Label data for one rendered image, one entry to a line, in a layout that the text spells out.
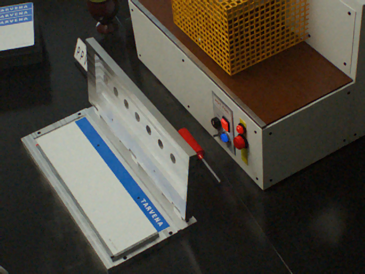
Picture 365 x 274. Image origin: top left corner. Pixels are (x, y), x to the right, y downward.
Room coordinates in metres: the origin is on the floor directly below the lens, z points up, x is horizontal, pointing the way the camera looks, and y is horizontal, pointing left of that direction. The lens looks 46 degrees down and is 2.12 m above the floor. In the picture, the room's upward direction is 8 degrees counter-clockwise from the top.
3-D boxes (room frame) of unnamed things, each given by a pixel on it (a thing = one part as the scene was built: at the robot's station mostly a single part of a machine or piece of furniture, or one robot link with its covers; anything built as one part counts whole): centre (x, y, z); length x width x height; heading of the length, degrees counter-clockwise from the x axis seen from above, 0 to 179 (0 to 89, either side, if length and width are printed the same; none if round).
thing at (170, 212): (1.09, 0.18, 0.92); 0.44 x 0.21 x 0.04; 26
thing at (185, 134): (1.12, -0.03, 0.91); 0.18 x 0.03 x 0.03; 22
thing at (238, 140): (1.06, -0.11, 1.01); 0.03 x 0.02 x 0.03; 26
